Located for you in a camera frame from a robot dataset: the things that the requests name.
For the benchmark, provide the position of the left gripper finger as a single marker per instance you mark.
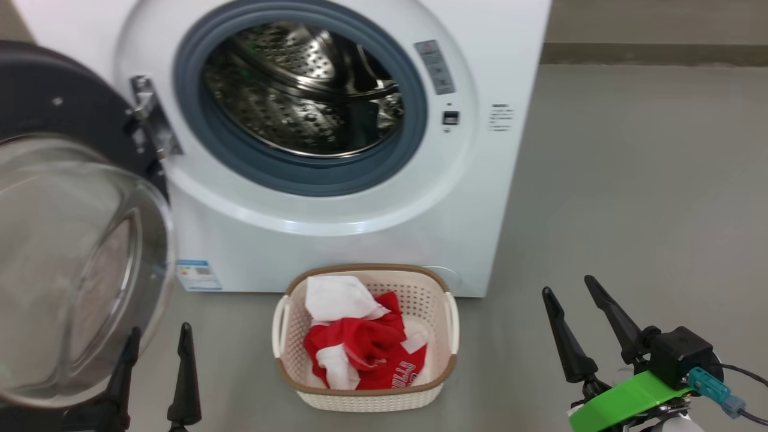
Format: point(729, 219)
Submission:
point(185, 396)
point(120, 396)

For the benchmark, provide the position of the blue energy label sticker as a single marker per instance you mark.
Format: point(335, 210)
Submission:
point(199, 276)

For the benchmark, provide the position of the grey warning sticker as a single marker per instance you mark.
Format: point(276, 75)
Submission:
point(435, 67)

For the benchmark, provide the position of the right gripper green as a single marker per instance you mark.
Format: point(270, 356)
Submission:
point(624, 402)

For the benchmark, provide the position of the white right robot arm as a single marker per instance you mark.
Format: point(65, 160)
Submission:
point(681, 426)

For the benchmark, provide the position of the red and white jersey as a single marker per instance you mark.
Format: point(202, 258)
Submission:
point(366, 342)

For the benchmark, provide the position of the cream perforated laundry basket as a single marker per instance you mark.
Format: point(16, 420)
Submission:
point(300, 366)

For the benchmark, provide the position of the round glass washing machine door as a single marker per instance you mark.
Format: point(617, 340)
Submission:
point(72, 240)

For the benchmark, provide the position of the white front-load washing machine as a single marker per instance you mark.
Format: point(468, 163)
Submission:
point(336, 240)

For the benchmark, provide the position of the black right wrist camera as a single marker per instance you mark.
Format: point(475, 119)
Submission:
point(681, 354)

